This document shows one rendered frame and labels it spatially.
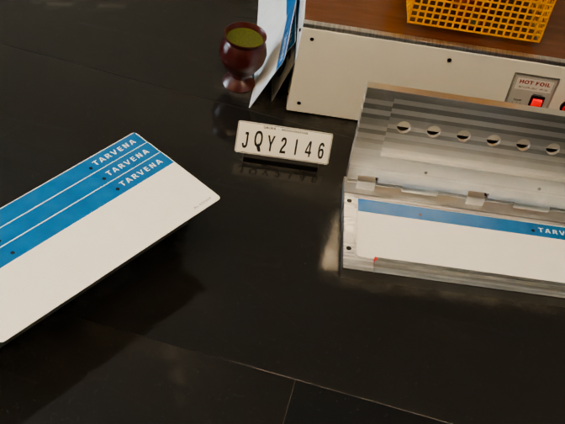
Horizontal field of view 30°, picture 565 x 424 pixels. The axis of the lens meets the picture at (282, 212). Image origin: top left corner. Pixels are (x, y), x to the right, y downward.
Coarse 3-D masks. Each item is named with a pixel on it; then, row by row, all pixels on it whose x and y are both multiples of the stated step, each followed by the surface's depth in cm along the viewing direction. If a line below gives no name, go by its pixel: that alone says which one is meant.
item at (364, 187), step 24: (360, 192) 174; (384, 192) 175; (504, 216) 175; (528, 216) 175; (552, 216) 177; (360, 264) 163; (432, 288) 164; (456, 288) 164; (480, 288) 163; (504, 288) 164; (528, 288) 164
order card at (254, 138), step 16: (240, 128) 176; (256, 128) 176; (272, 128) 176; (288, 128) 176; (240, 144) 177; (256, 144) 177; (272, 144) 177; (288, 144) 177; (304, 144) 177; (320, 144) 177; (304, 160) 178; (320, 160) 178
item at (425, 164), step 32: (384, 96) 163; (416, 96) 163; (448, 96) 164; (384, 128) 167; (416, 128) 168; (448, 128) 168; (480, 128) 168; (512, 128) 167; (544, 128) 167; (352, 160) 171; (384, 160) 170; (416, 160) 171; (448, 160) 171; (480, 160) 171; (512, 160) 171; (544, 160) 171; (416, 192) 174; (448, 192) 174; (480, 192) 174; (512, 192) 173; (544, 192) 173
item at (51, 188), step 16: (128, 144) 162; (96, 160) 158; (112, 160) 159; (64, 176) 155; (80, 176) 156; (32, 192) 152; (48, 192) 152; (0, 208) 149; (16, 208) 149; (32, 208) 150; (0, 224) 147; (160, 240) 162; (112, 272) 157; (64, 304) 151; (16, 336) 147
